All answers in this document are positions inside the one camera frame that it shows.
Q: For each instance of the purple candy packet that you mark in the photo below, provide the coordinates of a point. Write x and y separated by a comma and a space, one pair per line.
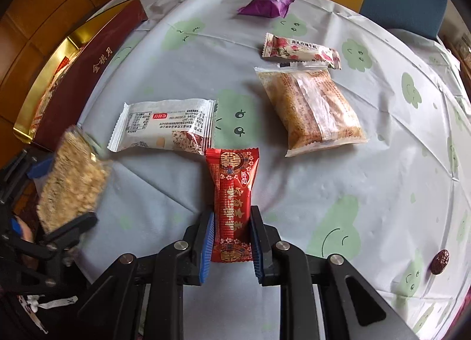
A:
266, 6

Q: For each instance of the small red snack packet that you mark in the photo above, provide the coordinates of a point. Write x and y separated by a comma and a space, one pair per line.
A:
231, 192

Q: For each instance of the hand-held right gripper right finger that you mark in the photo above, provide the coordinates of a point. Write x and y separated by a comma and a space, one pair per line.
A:
255, 251

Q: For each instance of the cloud print tablecloth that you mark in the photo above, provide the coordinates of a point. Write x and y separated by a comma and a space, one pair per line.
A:
368, 178

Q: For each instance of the large red snack bag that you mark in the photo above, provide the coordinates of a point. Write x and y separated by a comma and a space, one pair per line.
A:
55, 86

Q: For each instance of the white snack bar packet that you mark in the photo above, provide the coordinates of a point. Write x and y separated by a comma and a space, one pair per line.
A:
158, 126

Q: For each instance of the gold tin box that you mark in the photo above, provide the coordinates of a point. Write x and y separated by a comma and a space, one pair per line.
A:
106, 67

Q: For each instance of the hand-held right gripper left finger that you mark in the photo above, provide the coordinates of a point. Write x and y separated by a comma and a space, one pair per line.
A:
206, 251

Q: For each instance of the red date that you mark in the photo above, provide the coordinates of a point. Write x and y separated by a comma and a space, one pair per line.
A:
440, 262

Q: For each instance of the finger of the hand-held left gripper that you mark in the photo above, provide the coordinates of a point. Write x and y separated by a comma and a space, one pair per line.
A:
38, 170
73, 229

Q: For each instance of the clear sesame cake packet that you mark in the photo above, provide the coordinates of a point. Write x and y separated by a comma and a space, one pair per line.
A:
312, 111

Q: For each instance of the clear oat crisp packet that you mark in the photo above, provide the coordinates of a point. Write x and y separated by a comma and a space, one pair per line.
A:
70, 185

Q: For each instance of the pink floral nougat packet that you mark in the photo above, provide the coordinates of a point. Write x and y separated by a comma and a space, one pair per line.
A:
301, 51

